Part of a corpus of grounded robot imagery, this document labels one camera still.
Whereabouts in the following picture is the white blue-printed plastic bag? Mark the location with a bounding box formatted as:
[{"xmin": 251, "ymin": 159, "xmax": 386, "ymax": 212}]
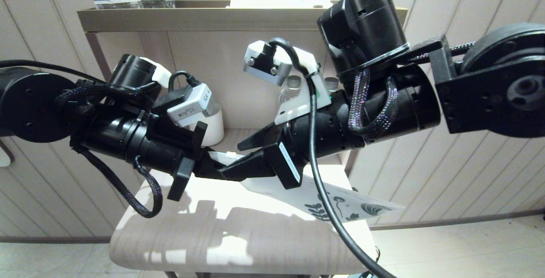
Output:
[{"xmin": 208, "ymin": 150, "xmax": 406, "ymax": 224}]

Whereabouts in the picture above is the white ribbed mug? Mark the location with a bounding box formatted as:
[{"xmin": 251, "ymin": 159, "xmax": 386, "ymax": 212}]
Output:
[{"xmin": 199, "ymin": 103, "xmax": 225, "ymax": 147}]

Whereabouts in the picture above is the beige wooden shelf unit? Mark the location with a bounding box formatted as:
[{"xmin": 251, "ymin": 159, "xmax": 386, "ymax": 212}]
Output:
[{"xmin": 76, "ymin": 0, "xmax": 408, "ymax": 278}]

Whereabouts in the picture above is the white blue packet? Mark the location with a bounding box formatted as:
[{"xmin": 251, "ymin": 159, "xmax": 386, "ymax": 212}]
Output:
[{"xmin": 229, "ymin": 0, "xmax": 333, "ymax": 9}]

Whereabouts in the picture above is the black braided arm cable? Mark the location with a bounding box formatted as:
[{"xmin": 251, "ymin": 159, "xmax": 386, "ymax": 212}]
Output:
[
  {"xmin": 54, "ymin": 82, "xmax": 159, "ymax": 106},
  {"xmin": 347, "ymin": 68, "xmax": 401, "ymax": 140},
  {"xmin": 72, "ymin": 147, "xmax": 164, "ymax": 218}
]

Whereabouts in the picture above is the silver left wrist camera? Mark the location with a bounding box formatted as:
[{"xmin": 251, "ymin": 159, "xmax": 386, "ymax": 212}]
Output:
[{"xmin": 166, "ymin": 83, "xmax": 213, "ymax": 128}]

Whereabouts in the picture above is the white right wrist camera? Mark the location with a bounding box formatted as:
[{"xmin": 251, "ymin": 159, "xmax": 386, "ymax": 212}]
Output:
[{"xmin": 243, "ymin": 40, "xmax": 333, "ymax": 126}]

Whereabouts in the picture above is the black left camera cable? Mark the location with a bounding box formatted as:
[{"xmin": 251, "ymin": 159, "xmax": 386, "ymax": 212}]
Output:
[{"xmin": 0, "ymin": 60, "xmax": 201, "ymax": 94}]

